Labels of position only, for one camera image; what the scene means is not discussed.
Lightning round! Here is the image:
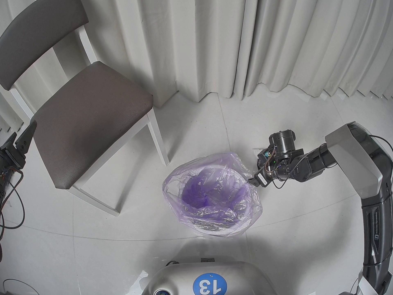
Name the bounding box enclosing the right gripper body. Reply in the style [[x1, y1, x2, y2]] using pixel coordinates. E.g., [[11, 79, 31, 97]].
[[254, 161, 293, 189]]

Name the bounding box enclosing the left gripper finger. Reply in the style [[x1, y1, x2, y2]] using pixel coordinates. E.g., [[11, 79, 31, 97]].
[[14, 120, 38, 169], [0, 133, 16, 153]]

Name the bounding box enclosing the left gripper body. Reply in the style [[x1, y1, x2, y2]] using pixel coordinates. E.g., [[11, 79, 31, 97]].
[[0, 146, 26, 177]]

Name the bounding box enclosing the purple plastic bag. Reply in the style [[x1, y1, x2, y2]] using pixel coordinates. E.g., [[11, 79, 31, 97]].
[[162, 153, 263, 237]]

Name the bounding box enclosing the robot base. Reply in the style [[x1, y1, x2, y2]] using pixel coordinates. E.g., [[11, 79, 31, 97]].
[[147, 257, 277, 295]]

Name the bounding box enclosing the grey padded white chair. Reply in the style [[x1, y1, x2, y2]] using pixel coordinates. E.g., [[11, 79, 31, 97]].
[[0, 0, 170, 217]]

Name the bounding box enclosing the white curtain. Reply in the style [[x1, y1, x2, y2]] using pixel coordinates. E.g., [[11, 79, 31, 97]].
[[0, 0, 257, 134], [235, 0, 393, 103]]

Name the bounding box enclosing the black cable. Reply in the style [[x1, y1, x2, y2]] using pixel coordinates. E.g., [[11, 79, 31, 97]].
[[160, 258, 180, 270], [272, 177, 297, 191], [0, 171, 26, 242]]

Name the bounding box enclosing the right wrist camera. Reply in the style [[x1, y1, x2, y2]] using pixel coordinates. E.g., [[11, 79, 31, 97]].
[[257, 148, 277, 169]]

